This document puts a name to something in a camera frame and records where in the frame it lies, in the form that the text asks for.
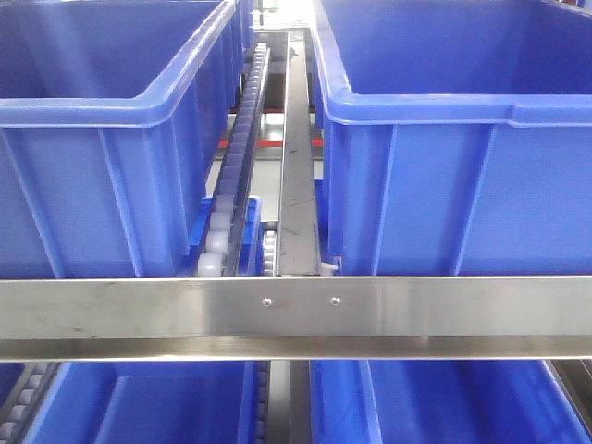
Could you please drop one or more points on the steel shelf front rail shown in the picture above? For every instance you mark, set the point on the steel shelf front rail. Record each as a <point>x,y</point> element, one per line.
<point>298,318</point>

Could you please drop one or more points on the upper left blue bin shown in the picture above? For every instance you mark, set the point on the upper left blue bin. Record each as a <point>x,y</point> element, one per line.
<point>111,112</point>

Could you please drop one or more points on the blue bin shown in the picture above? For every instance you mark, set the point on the blue bin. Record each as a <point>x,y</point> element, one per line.
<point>414,401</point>
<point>457,136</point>
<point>149,402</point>
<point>111,112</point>

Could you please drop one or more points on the steel divider rail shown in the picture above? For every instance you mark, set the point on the steel divider rail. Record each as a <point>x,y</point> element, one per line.
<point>298,241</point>

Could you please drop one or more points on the upper right blue bin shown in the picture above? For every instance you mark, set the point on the upper right blue bin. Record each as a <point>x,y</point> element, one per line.
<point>457,136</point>

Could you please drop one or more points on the lower left blue bin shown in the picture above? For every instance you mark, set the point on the lower left blue bin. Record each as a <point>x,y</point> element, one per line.
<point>149,402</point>

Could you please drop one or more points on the white roller track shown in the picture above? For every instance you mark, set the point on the white roller track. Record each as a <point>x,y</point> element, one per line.
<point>223,231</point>

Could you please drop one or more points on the lower right blue bin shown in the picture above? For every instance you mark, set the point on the lower right blue bin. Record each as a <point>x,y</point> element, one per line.
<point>414,401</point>

